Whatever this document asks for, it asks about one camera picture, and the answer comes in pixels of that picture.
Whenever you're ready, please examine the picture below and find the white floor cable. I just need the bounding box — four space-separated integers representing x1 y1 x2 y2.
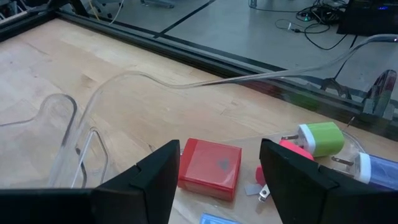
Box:
108 0 126 26

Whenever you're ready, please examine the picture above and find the yellow floor cable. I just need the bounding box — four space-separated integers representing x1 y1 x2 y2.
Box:
88 0 97 21

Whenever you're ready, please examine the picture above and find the black floor cable tangle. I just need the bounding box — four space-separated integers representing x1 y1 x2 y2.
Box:
248 0 351 51

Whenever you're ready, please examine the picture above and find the green wall charger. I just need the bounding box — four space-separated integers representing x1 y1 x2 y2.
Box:
280 121 346 158

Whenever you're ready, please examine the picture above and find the pink wall charger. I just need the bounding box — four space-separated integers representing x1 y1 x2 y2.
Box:
255 139 315 203

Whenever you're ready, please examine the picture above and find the black table frame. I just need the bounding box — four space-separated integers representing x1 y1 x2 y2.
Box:
0 0 398 141

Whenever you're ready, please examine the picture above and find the black equipment box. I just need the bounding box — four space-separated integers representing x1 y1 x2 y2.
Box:
336 0 398 36

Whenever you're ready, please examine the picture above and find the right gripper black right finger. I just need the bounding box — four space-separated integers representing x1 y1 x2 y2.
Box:
259 138 398 224

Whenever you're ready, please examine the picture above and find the red card box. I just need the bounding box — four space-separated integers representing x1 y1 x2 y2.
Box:
177 138 243 202

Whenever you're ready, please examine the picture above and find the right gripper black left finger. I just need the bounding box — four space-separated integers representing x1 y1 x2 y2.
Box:
91 139 182 224

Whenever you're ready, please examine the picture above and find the light blue card box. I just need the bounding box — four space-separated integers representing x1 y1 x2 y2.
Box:
198 212 241 224

